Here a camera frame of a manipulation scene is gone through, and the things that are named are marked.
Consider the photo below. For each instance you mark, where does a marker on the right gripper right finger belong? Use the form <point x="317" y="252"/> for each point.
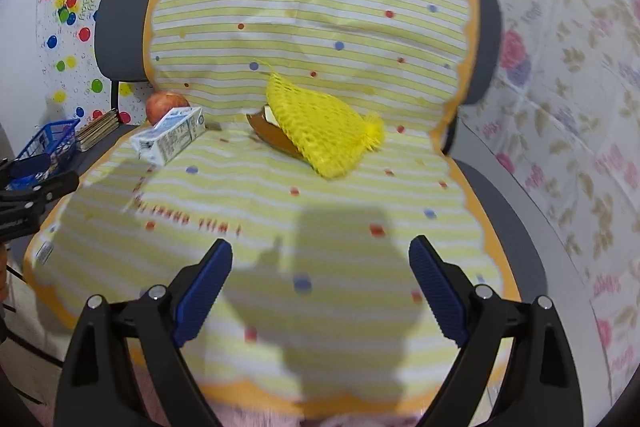
<point x="540" y="385"/>

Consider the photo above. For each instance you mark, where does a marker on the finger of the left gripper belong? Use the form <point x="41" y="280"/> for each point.
<point x="40" y="194"/>

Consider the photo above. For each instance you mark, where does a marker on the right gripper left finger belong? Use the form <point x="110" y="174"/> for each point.
<point x="98" y="386"/>

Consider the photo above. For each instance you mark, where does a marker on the milk carton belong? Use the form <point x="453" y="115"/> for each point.
<point x="170" y="136"/>

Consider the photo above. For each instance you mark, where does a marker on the brown leather sheath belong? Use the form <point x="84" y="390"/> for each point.
<point x="266" y="127"/>

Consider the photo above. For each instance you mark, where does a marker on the yellow foam fruit net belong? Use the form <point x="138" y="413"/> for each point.
<point x="331" y="136"/>

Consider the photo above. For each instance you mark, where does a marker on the blue plastic basket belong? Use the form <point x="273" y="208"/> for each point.
<point x="56" y="140"/>

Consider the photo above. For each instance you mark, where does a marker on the stack of books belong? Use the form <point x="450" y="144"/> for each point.
<point x="97" y="129"/>

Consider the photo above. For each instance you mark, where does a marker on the red apple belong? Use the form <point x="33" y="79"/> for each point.
<point x="160" y="103"/>

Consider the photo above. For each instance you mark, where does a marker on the pink fluffy rug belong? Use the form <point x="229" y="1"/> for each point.
<point x="236" y="416"/>

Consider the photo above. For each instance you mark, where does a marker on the dark grey chair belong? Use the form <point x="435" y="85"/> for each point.
<point x="120" y="32"/>

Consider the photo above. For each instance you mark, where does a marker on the yellow striped plastic cover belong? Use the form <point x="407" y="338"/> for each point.
<point x="321" y="314"/>

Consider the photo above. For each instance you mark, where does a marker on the floral pattern plastic sheet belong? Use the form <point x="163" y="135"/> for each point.
<point x="562" y="117"/>

